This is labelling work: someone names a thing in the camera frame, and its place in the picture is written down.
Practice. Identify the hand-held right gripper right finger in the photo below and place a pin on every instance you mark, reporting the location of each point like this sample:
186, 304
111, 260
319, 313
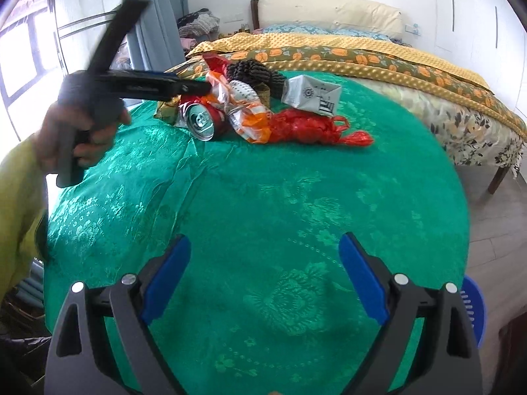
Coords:
364, 279

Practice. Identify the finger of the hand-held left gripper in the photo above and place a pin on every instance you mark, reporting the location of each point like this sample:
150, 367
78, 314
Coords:
117, 33
152, 85

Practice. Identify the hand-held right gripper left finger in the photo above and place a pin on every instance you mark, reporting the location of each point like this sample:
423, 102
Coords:
164, 279

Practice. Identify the gold foil wrapper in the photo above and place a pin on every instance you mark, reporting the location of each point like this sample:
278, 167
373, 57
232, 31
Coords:
166, 109

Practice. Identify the orange white snack wrapper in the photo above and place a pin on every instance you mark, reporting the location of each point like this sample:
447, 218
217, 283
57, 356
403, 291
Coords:
247, 119

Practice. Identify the person's left hand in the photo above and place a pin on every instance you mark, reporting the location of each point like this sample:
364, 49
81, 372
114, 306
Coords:
99, 142

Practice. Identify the grey blue curtain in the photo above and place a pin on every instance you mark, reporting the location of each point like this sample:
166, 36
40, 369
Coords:
156, 16

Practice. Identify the crushed red soda can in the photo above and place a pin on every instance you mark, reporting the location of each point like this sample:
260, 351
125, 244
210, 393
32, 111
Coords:
204, 121

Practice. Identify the red snack packet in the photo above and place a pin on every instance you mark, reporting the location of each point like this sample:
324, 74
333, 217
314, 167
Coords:
215, 63

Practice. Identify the pile of clothes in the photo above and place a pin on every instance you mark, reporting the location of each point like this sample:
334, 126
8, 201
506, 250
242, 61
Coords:
197, 22

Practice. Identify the black foam fruit net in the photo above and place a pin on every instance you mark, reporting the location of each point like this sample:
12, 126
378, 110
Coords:
251, 72

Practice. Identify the blue plastic basket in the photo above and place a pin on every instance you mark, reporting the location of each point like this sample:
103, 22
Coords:
473, 308

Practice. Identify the green patterned tablecloth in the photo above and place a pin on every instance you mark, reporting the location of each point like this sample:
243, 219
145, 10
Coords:
263, 205

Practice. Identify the white grey paper carton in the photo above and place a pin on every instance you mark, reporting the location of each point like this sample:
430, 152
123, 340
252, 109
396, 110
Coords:
311, 94

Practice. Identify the red plastic mesh bag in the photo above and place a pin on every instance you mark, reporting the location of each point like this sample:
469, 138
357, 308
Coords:
306, 127

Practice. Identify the blue floral pillow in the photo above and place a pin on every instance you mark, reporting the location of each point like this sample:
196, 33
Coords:
321, 31

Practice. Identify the beige floral bed sheet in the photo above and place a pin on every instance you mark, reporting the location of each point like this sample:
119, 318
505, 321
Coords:
465, 127

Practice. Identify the cream padded headboard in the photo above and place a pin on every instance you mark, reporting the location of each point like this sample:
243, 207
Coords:
329, 12

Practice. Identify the wooden bed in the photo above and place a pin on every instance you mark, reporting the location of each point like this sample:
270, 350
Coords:
432, 82

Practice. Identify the yellow blanket with orange flowers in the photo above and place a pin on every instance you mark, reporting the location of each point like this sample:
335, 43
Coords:
370, 63

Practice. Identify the white wardrobe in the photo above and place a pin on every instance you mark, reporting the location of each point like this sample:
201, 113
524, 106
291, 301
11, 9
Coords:
481, 16

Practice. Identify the white wall socket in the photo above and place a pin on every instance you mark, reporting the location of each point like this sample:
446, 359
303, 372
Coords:
413, 29

